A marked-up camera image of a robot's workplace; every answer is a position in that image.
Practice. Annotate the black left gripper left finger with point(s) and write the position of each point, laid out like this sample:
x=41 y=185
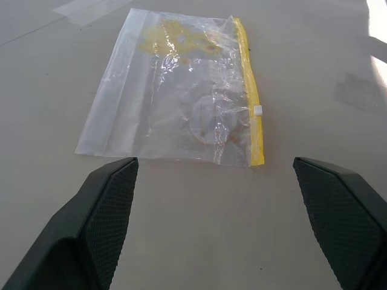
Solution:
x=75 y=235

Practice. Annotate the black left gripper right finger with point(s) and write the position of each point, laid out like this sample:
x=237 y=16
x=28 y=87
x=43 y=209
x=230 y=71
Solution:
x=347 y=226

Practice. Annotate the clear yellow-zip plastic bag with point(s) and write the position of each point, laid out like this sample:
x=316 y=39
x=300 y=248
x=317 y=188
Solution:
x=151 y=105

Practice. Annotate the clear tape patch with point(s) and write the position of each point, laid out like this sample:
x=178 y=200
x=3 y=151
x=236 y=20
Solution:
x=353 y=89
x=72 y=12

